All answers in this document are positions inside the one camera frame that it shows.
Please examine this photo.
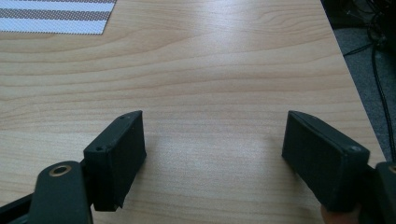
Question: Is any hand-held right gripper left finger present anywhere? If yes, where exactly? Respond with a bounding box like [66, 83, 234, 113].
[82, 109, 148, 213]

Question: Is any black cable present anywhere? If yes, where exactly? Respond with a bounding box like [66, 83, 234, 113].
[342, 18, 396, 162]

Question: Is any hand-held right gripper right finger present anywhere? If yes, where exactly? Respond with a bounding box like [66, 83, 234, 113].
[281, 109, 372, 213]

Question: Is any striped brown white place mat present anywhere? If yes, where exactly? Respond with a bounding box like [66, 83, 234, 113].
[0, 0, 118, 35]

